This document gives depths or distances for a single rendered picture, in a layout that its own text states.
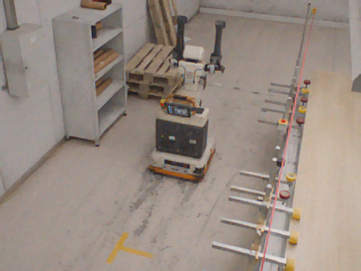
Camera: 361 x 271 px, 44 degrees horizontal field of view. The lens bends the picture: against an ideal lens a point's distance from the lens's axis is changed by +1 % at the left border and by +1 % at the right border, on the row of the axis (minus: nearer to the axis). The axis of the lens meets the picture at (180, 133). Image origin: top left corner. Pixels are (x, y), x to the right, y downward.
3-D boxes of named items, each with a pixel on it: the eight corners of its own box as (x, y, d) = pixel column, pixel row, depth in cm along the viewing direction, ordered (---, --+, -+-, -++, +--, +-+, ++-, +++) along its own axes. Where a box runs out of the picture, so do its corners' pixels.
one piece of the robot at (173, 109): (195, 122, 466) (193, 108, 448) (163, 116, 475) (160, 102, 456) (197, 114, 472) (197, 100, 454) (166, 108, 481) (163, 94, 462)
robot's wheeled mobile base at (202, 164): (201, 184, 491) (203, 165, 478) (147, 172, 506) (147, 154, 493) (216, 152, 546) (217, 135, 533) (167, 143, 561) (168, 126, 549)
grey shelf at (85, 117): (66, 140, 565) (51, 18, 485) (98, 109, 639) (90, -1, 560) (98, 147, 554) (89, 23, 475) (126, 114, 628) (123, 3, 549)
